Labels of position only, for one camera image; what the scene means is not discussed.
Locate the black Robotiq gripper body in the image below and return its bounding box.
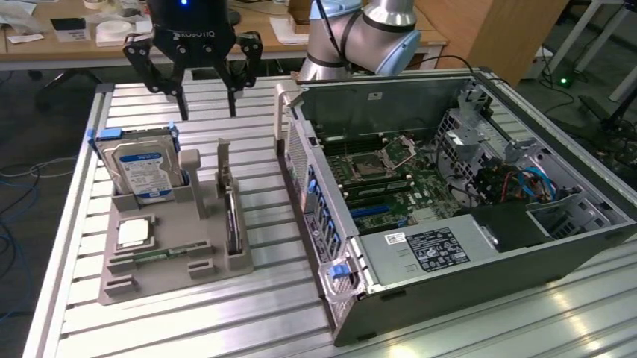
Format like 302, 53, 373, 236
147, 0, 239, 72

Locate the GPU card with metal bracket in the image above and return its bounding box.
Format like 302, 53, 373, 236
215, 137, 246, 259

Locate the blue expansion slot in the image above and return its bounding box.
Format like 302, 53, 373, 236
350, 204, 390, 220

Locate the white paper stack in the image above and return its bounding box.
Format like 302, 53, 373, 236
270, 16, 312, 45

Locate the white box round recess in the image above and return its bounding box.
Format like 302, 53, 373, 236
95, 20, 139, 48

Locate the wooden desk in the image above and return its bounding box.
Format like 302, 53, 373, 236
0, 0, 449, 72

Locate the white box black label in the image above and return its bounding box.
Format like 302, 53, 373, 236
49, 17, 92, 43

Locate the blue disk caddy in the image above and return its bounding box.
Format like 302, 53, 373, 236
87, 121, 191, 191

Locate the white paper slip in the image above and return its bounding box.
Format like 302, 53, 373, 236
7, 32, 45, 44

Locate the hard disk blue label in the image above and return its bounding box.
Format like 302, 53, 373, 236
96, 128, 183, 205

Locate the clear plastic bag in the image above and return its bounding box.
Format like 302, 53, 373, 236
0, 5, 44, 34

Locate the CPU socket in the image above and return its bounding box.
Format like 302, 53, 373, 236
347, 148, 394, 179

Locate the metal socket cover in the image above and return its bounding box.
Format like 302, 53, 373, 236
381, 135, 418, 164

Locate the grey parts rack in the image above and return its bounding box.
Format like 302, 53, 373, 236
97, 139, 255, 307

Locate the silver CPU chip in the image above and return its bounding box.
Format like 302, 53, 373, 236
116, 219, 154, 249

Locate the green RAM stick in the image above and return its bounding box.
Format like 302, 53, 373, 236
111, 246, 195, 264

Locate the metal disk bay cage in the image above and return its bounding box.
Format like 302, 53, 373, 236
431, 80, 626, 243

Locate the green motherboard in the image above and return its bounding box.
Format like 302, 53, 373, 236
318, 132, 474, 236

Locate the wooden cabinet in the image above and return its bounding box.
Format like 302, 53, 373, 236
417, 0, 572, 87

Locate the grey power supply unit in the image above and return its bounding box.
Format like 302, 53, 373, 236
358, 214, 498, 290

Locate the open dark grey PC case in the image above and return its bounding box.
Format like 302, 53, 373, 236
275, 66, 637, 348

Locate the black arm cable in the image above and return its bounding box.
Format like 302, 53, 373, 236
311, 0, 479, 75

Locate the black sleeved wire bundle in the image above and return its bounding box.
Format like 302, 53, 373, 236
471, 166, 522, 205

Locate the blue wire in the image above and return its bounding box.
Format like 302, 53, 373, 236
517, 166, 557, 204

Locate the white desk frame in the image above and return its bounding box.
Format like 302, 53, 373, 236
541, 0, 637, 102

